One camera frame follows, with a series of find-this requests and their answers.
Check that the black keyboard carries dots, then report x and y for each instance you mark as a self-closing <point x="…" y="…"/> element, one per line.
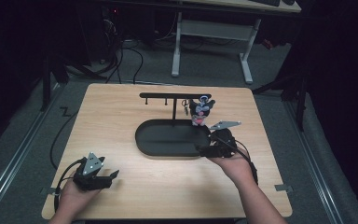
<point x="265" y="2"/>

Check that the person's right hand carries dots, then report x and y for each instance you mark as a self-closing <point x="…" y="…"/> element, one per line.
<point x="234" y="165"/>

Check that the person's left hand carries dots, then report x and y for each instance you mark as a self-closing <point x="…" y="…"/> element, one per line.
<point x="73" y="199"/>

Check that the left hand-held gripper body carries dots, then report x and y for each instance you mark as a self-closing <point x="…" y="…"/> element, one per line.
<point x="90" y="174"/>

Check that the white-framed desk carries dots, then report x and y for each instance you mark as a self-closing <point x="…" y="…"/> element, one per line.
<point x="213" y="29"/>

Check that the black key rack with tray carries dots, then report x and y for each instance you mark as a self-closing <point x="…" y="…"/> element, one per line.
<point x="171" y="138"/>

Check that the metal floor rail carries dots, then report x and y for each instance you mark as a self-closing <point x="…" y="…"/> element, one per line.
<point x="12" y="158"/>
<point x="315" y="165"/>

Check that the grey tape piece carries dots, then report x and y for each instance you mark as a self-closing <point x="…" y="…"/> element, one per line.
<point x="283" y="187"/>
<point x="48" y="190"/>

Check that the black stand leg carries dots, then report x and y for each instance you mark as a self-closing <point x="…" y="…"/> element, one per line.
<point x="46" y="84"/>
<point x="295" y="90"/>

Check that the red object under desk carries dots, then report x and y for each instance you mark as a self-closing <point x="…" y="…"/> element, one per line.
<point x="267" y="44"/>

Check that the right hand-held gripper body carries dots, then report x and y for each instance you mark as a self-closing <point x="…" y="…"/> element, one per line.
<point x="223" y="138"/>

